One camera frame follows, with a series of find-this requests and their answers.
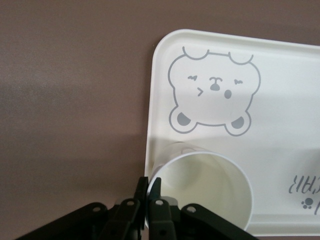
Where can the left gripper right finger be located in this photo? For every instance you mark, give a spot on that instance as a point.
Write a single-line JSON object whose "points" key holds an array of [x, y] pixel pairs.
{"points": [[162, 222]]}

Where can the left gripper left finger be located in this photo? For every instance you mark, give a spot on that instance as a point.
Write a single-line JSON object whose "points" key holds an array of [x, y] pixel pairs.
{"points": [[125, 220]]}

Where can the white paper cup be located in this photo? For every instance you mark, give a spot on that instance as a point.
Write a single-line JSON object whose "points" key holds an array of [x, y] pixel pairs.
{"points": [[212, 185]]}

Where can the brown table cover mat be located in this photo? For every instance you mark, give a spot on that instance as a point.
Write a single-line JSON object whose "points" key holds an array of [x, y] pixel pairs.
{"points": [[75, 100]]}

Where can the white bear print tray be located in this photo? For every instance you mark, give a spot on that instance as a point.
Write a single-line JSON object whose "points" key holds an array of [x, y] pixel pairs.
{"points": [[275, 100]]}

